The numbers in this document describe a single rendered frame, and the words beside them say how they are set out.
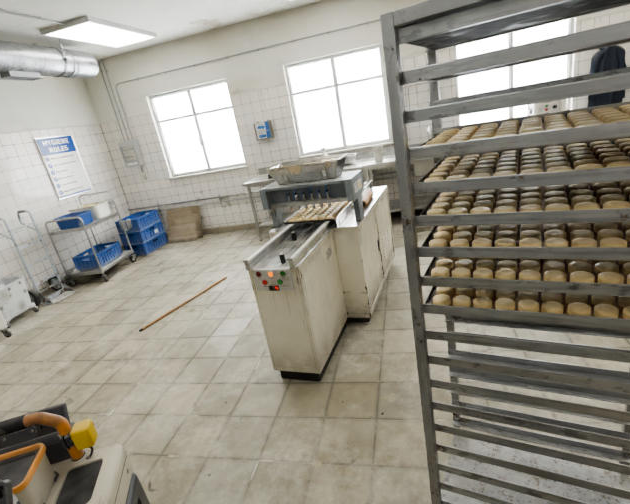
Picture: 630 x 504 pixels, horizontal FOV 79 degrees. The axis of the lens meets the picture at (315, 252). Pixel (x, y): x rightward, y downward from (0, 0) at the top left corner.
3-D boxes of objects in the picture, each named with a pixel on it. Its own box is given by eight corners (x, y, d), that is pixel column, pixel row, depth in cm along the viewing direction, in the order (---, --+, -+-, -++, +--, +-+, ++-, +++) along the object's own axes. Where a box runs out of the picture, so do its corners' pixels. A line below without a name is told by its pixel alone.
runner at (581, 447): (452, 424, 174) (451, 419, 173) (453, 420, 176) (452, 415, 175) (632, 464, 143) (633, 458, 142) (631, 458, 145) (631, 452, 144)
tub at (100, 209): (87, 217, 574) (82, 204, 568) (114, 212, 569) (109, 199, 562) (71, 224, 541) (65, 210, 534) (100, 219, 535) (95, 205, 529)
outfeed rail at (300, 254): (365, 187, 393) (364, 181, 391) (367, 187, 392) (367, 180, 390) (289, 269, 219) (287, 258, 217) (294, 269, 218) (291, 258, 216)
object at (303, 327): (310, 325, 323) (289, 223, 293) (350, 326, 310) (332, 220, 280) (275, 381, 262) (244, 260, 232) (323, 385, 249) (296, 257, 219)
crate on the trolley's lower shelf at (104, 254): (100, 256, 587) (95, 244, 580) (123, 253, 582) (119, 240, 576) (77, 271, 535) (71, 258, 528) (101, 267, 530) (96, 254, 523)
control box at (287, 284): (259, 288, 237) (254, 267, 232) (295, 288, 228) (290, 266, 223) (257, 291, 234) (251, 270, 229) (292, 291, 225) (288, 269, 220)
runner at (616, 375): (447, 358, 162) (446, 352, 161) (448, 354, 164) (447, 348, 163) (643, 385, 131) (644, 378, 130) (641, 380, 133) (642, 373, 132)
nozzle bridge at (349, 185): (285, 219, 329) (276, 180, 318) (367, 212, 302) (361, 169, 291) (268, 232, 301) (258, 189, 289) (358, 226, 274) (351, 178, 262)
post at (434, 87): (454, 438, 180) (424, 31, 123) (455, 433, 182) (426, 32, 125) (461, 439, 178) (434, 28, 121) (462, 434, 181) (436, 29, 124)
